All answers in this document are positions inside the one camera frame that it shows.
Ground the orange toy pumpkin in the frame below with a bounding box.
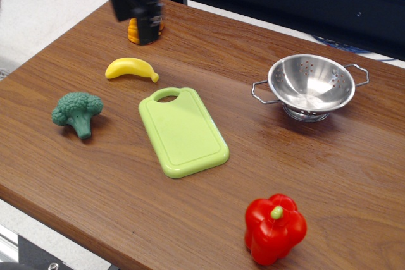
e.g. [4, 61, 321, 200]
[127, 18, 164, 46]

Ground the green toy broccoli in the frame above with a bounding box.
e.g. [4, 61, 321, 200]
[51, 92, 104, 139]

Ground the yellow toy banana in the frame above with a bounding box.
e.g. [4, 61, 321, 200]
[105, 58, 159, 83]

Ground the red toy bell pepper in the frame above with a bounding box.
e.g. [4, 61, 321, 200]
[244, 194, 307, 266]

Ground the light green cutting board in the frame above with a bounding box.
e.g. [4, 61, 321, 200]
[139, 87, 230, 178]

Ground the black metal bracket with screw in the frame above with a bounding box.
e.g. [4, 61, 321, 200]
[18, 234, 119, 270]

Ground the steel colander with handles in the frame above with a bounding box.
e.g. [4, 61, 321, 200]
[251, 54, 370, 122]

